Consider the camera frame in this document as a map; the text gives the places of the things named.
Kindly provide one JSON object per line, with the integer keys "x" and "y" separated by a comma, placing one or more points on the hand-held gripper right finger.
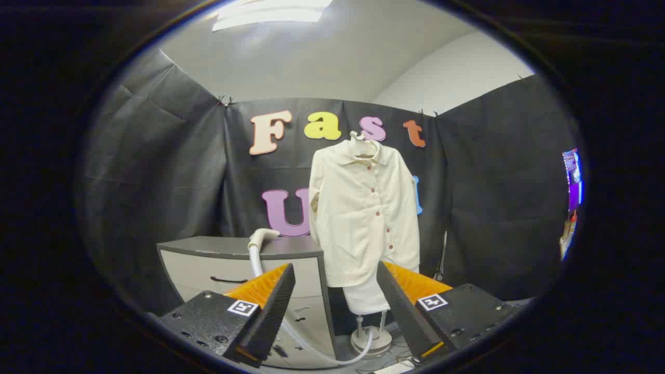
{"x": 402, "y": 306}

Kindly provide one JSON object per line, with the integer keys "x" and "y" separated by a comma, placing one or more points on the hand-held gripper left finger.
{"x": 270, "y": 311}

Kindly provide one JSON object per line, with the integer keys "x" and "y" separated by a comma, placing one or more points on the cream button-up shirt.
{"x": 353, "y": 218}

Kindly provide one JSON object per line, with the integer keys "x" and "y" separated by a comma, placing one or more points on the round mannequin stand base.
{"x": 383, "y": 340}

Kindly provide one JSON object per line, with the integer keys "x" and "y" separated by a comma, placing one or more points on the white power strip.
{"x": 395, "y": 368}

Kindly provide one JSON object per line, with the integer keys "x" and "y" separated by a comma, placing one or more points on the thin black stand pole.
{"x": 443, "y": 259}

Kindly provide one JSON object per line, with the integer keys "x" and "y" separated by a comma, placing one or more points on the grey cabinet with drawers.
{"x": 208, "y": 270}

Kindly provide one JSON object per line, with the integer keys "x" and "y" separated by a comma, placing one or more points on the black backdrop cloth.
{"x": 171, "y": 171}

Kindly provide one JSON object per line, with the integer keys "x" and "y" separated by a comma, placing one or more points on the lit screen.
{"x": 573, "y": 179}

